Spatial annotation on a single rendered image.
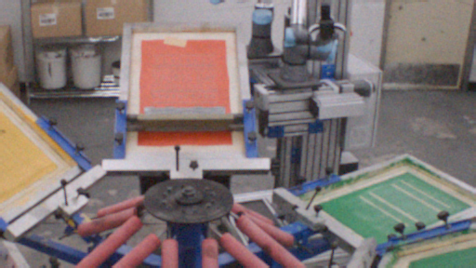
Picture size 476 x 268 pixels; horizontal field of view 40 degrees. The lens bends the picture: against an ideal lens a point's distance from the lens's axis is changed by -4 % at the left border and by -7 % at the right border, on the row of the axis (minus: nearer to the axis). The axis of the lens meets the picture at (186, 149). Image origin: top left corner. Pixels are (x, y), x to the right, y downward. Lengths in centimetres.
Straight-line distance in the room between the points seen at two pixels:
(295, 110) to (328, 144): 50
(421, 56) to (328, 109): 395
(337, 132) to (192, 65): 108
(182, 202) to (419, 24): 528
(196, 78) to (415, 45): 436
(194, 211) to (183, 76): 113
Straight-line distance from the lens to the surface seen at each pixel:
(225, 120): 294
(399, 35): 718
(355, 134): 393
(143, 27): 336
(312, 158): 393
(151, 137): 300
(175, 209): 221
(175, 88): 315
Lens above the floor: 243
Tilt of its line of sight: 26 degrees down
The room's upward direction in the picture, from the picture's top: straight up
